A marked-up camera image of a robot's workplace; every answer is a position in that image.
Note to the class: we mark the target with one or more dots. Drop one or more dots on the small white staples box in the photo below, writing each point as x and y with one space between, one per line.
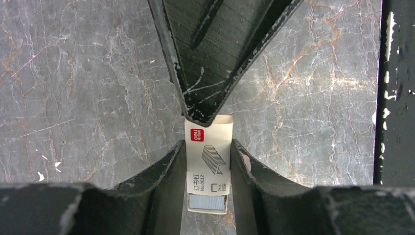
208 177

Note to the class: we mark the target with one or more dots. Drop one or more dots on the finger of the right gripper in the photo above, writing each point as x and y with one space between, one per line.
209 44

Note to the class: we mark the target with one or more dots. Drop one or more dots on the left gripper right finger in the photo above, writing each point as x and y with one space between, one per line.
266 203

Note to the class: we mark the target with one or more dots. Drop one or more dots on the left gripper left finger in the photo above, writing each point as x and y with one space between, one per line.
149 203

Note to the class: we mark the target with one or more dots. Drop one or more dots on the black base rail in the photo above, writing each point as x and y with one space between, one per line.
394 156

